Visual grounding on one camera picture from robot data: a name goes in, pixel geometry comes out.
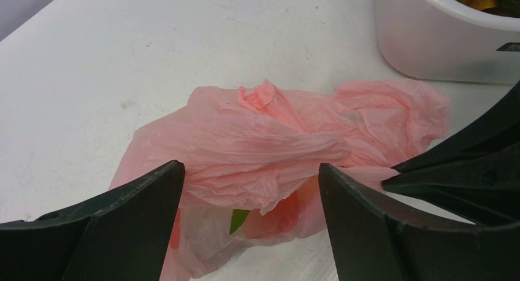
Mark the pink plastic bag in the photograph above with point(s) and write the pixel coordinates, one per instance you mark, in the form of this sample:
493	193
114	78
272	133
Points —
249	148

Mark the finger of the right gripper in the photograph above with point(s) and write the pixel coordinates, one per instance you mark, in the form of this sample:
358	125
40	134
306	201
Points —
495	130
482	186

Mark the fake fruit with green leaf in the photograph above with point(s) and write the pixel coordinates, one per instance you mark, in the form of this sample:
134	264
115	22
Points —
282	219

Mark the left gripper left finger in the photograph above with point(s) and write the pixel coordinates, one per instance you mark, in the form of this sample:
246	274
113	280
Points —
121	234

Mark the white plastic basket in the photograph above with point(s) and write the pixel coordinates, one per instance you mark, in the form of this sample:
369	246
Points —
446	40

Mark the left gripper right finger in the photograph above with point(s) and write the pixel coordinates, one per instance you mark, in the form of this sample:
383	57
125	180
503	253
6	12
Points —
376	237

